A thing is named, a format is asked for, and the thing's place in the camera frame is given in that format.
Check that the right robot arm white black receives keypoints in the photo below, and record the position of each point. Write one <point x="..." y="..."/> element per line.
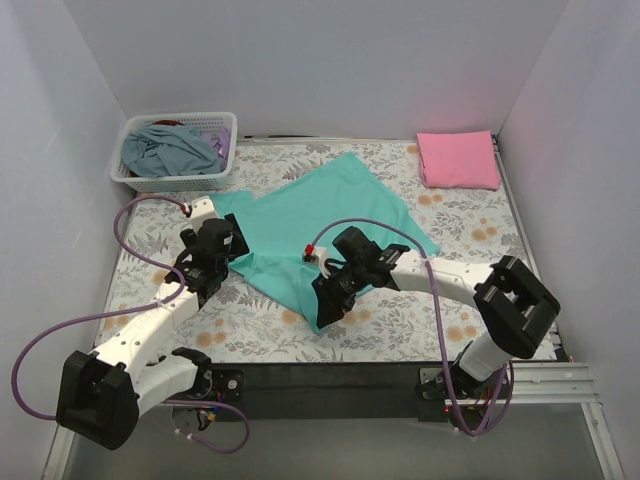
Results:
<point x="515" y="306"/>

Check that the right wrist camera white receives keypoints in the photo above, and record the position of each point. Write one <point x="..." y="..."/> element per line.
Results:
<point x="317" y="256"/>

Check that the white plastic laundry basket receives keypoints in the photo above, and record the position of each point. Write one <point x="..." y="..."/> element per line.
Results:
<point x="209" y="122"/>

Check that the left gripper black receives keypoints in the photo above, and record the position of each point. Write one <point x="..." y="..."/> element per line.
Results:
<point x="232" y="240"/>

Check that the folded pink t-shirt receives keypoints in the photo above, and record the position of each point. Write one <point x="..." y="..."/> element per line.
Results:
<point x="462" y="160"/>

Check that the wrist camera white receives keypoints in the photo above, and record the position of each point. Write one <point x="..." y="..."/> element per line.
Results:
<point x="317" y="256"/>
<point x="200" y="210"/>

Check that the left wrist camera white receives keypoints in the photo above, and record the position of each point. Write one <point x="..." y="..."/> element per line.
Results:
<point x="200" y="210"/>

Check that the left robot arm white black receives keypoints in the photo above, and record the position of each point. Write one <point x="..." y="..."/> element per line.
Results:
<point x="104" y="393"/>

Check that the teal t-shirt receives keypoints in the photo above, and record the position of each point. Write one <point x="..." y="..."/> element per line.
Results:
<point x="278" y="226"/>

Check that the dark red garment in basket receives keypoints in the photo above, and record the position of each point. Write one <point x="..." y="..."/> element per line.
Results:
<point x="167" y="123"/>

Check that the grey-blue t-shirt in basket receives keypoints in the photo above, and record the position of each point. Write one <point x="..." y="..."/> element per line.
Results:
<point x="154" y="152"/>

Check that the lilac t-shirt in basket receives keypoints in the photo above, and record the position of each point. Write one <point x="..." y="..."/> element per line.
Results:
<point x="220" y="143"/>

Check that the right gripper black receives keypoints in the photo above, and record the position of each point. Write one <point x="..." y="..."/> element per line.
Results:
<point x="335" y="292"/>

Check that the floral patterned table mat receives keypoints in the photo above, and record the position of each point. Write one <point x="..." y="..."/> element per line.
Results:
<point x="241" y="325"/>

